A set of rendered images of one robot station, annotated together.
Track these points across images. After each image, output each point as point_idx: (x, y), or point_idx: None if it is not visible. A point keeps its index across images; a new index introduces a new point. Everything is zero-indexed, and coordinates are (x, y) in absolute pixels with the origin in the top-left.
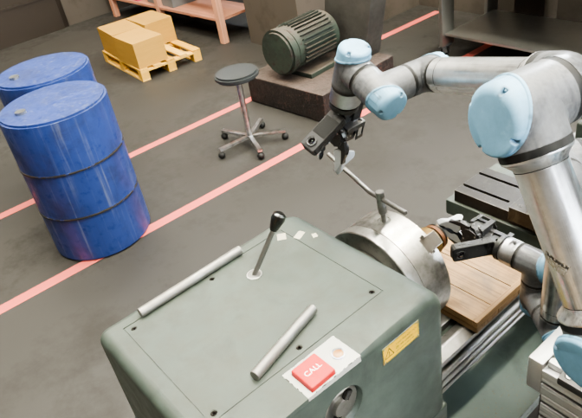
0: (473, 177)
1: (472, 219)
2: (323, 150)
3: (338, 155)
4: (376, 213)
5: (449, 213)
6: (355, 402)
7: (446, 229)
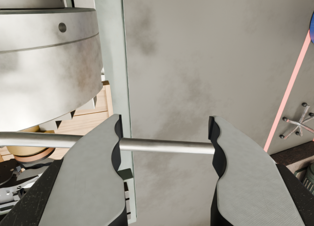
0: (128, 207)
1: (17, 197)
2: (214, 156)
3: (74, 200)
4: (30, 111)
5: (126, 169)
6: None
7: (45, 164)
